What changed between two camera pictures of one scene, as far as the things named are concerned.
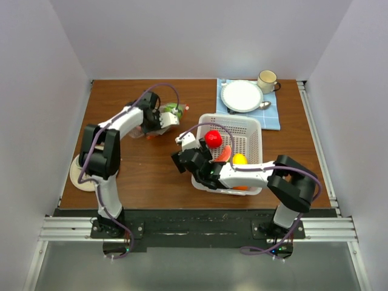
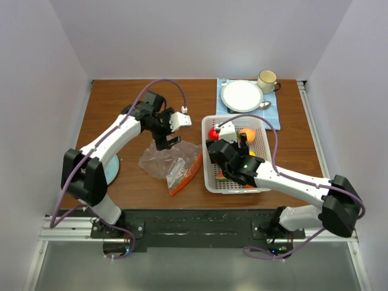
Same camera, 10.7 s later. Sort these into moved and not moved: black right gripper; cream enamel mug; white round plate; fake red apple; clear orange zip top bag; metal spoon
Moved: clear orange zip top bag; black right gripper
Not moved: fake red apple; metal spoon; cream enamel mug; white round plate
